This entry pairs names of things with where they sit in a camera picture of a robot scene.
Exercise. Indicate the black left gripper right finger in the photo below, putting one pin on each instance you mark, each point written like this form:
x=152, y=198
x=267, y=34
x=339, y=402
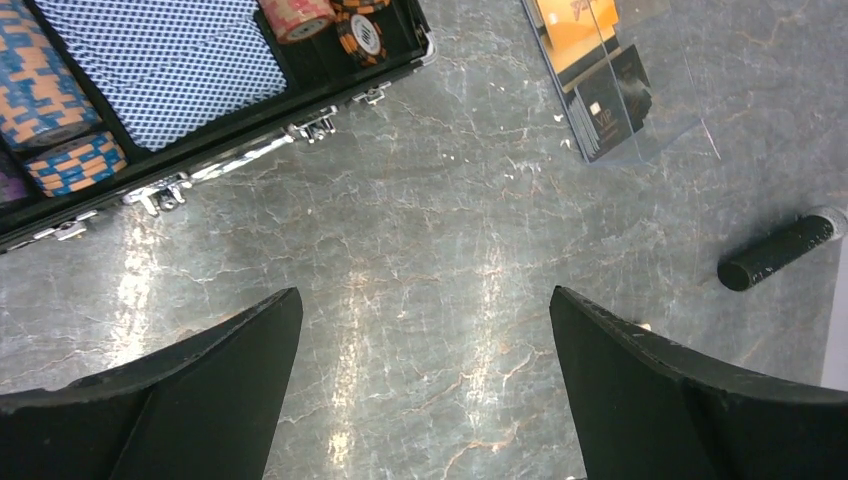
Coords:
x=646, y=407

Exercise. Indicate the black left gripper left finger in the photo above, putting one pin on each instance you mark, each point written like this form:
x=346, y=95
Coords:
x=205, y=407

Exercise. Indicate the black VIP card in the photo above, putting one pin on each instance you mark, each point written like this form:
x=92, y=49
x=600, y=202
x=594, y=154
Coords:
x=609, y=103

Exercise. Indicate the clear acrylic card box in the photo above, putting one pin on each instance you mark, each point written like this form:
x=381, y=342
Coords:
x=653, y=28

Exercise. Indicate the blue patterned card deck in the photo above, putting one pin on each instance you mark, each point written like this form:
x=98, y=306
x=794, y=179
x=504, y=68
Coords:
x=168, y=68

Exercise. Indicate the black cylindrical flashlight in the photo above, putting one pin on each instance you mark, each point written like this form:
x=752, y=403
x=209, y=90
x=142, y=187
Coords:
x=763, y=258

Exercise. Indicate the blue orange chip stack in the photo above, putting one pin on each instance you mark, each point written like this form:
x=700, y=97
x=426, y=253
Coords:
x=43, y=108

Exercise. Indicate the black poker chip case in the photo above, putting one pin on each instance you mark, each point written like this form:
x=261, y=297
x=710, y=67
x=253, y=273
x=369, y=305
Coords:
x=321, y=79

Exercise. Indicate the pink chip stack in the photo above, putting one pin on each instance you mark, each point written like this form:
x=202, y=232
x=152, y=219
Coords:
x=293, y=21

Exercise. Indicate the orange black chip stack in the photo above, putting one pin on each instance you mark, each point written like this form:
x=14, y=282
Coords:
x=360, y=37

